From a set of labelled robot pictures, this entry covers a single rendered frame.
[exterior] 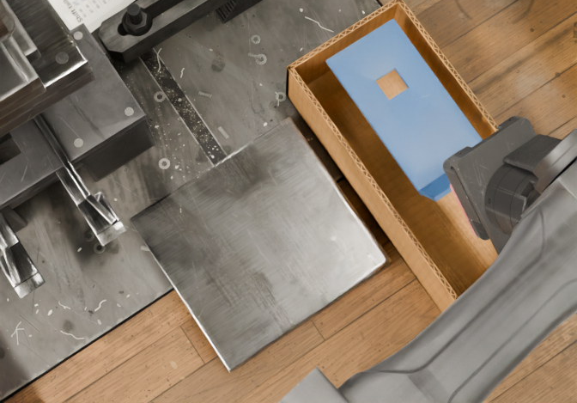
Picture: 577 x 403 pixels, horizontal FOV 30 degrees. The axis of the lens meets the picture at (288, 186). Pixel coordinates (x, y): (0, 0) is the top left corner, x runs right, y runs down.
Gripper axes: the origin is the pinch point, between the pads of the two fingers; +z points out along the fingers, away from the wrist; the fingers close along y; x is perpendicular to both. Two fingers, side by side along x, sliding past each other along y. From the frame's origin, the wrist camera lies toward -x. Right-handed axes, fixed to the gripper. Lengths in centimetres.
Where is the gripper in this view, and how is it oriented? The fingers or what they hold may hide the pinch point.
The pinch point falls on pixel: (461, 174)
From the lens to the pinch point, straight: 88.4
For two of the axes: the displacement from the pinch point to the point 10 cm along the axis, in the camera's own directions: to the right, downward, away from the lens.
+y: -4.7, -8.2, -3.2
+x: -8.3, 5.3, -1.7
